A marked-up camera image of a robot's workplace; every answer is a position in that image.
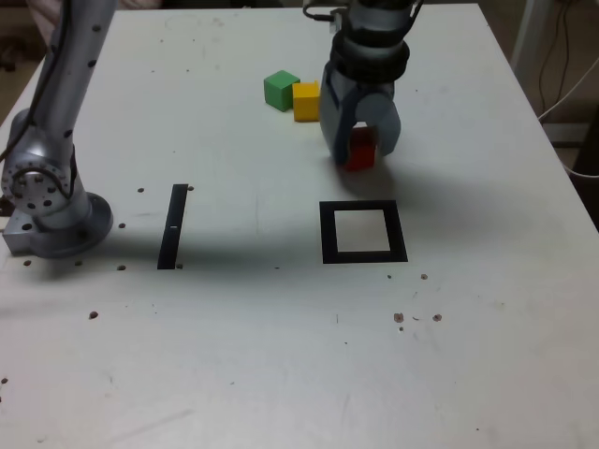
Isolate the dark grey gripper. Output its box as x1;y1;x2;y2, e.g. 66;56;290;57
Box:
319;63;402;166

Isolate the red cube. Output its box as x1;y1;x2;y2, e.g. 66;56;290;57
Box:
340;122;378;172

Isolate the yellow cube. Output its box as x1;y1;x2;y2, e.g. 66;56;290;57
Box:
292;80;323;123

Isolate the green cube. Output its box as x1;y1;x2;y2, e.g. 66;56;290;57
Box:
263;69;301;112

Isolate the black tape square outline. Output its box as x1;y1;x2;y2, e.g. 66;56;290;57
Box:
318;199;409;265

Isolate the grey background box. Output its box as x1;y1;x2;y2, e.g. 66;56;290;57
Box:
542;122;591;149

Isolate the black tape strip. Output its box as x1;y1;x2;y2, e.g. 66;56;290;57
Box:
156;183;189;271

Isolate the grey gripper camera box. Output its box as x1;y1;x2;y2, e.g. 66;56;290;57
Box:
329;7;352;35

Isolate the black camera cable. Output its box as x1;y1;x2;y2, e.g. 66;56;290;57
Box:
302;0;338;22

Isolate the white metal post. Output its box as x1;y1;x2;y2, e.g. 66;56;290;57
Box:
509;0;540;71

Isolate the thin black hanging cable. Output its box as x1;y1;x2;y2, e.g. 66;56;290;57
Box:
537;0;571;113

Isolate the white cable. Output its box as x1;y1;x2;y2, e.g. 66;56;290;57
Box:
537;58;599;179

